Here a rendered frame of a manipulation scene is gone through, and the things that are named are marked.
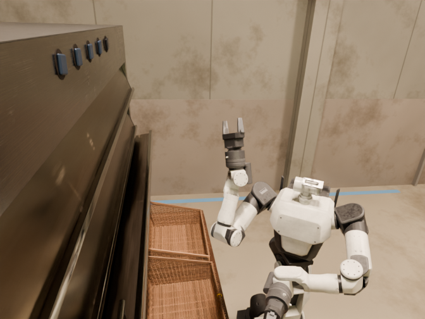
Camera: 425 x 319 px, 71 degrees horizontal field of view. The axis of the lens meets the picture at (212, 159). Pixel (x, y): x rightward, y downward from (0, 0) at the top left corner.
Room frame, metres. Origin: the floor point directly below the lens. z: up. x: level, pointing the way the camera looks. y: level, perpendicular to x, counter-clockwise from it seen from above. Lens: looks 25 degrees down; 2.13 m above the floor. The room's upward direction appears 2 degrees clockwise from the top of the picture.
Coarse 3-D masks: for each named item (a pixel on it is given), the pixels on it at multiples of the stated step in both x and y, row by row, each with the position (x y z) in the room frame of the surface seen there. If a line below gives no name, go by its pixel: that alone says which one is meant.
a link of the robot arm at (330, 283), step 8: (312, 280) 0.84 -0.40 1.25; (320, 280) 0.83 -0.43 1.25; (328, 280) 0.83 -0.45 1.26; (336, 280) 0.82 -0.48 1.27; (344, 280) 0.81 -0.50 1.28; (352, 280) 0.81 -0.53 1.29; (360, 280) 0.81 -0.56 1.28; (312, 288) 0.82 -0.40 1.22; (320, 288) 0.82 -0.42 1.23; (328, 288) 0.81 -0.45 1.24; (336, 288) 0.80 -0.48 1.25; (344, 288) 0.80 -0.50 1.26; (352, 288) 0.79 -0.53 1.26; (360, 288) 0.82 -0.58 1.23
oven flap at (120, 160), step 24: (120, 144) 1.43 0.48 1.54; (120, 168) 1.25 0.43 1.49; (120, 192) 1.07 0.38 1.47; (96, 216) 0.79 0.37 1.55; (120, 216) 0.92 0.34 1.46; (96, 240) 0.71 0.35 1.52; (96, 264) 0.64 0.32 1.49; (72, 288) 0.50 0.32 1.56; (96, 288) 0.58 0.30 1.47; (72, 312) 0.46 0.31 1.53; (96, 312) 0.50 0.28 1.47
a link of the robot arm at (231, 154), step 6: (240, 132) 1.19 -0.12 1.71; (228, 138) 1.22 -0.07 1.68; (234, 138) 1.19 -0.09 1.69; (240, 138) 1.20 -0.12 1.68; (228, 144) 1.21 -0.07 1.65; (234, 144) 1.18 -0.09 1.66; (240, 144) 1.19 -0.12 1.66; (228, 150) 1.20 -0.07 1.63; (234, 150) 1.18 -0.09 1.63; (240, 150) 1.19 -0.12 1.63; (228, 156) 1.17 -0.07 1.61; (234, 156) 1.16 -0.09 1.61; (240, 156) 1.17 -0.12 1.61
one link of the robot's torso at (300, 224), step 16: (288, 192) 1.24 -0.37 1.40; (336, 192) 1.21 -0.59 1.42; (272, 208) 1.20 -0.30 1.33; (288, 208) 1.13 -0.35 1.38; (304, 208) 1.11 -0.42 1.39; (320, 208) 1.11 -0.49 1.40; (272, 224) 1.15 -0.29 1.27; (288, 224) 1.10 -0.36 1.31; (304, 224) 1.07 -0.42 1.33; (320, 224) 1.05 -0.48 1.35; (336, 224) 1.08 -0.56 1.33; (288, 240) 1.11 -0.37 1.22; (304, 240) 1.07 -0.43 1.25; (320, 240) 1.04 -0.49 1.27; (304, 256) 1.08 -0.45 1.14
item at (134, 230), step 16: (144, 144) 1.77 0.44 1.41; (144, 160) 1.53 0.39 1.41; (128, 176) 1.36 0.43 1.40; (144, 176) 1.34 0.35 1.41; (128, 192) 1.19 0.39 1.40; (128, 208) 1.06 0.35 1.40; (128, 224) 0.95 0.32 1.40; (128, 240) 0.85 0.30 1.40; (128, 256) 0.77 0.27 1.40; (112, 272) 0.71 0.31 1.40; (128, 272) 0.70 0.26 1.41; (112, 288) 0.64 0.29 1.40; (128, 288) 0.64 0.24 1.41; (144, 288) 0.63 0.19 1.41; (112, 304) 0.59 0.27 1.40; (128, 304) 0.58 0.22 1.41; (144, 304) 0.58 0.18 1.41
